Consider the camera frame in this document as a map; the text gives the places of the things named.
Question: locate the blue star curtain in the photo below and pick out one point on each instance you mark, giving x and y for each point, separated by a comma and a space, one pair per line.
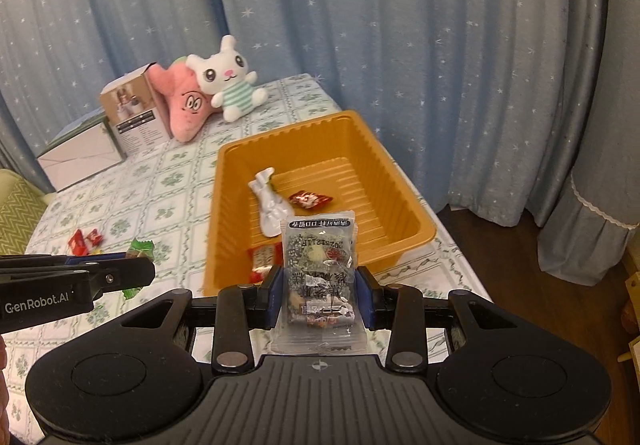
400, 50
100, 15

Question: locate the person's left hand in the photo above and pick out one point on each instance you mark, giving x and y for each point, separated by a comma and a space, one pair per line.
3, 400

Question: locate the orange plastic tray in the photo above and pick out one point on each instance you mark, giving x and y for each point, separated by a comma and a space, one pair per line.
380, 205

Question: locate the green candy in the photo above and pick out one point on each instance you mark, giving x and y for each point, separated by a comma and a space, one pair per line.
140, 247

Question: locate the white cardboard box green lid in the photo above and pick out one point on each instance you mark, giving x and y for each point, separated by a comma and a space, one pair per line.
80, 160

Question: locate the red white patterned snack packet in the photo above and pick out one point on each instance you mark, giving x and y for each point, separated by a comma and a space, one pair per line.
310, 200

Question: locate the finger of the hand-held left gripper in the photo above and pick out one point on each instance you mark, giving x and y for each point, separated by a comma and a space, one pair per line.
95, 259
125, 275

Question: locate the red gold snack packet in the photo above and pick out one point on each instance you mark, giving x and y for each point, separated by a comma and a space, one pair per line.
262, 262

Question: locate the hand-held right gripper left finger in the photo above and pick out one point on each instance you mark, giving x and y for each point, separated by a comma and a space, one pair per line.
272, 300

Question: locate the pink plush toy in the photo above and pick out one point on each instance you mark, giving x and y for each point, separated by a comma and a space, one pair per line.
187, 105

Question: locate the grey blue lace trimmed curtain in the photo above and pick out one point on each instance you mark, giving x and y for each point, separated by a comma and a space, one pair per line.
600, 125

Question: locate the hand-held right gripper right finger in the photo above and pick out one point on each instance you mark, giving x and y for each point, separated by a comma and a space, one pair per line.
365, 300

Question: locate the beige product box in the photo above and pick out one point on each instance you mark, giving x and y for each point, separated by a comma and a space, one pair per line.
142, 115

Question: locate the small red candy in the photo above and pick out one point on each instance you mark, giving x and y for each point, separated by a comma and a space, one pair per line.
94, 238

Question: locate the white bunny plush toy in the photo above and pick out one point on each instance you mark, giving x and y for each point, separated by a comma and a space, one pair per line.
225, 75

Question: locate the green chevron cushion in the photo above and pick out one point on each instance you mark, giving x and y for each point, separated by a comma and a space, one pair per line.
20, 220

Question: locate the clear dark snack packet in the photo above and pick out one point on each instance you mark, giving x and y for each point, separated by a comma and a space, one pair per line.
320, 275

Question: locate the red square snack packet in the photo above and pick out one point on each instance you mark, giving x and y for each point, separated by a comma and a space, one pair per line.
77, 241

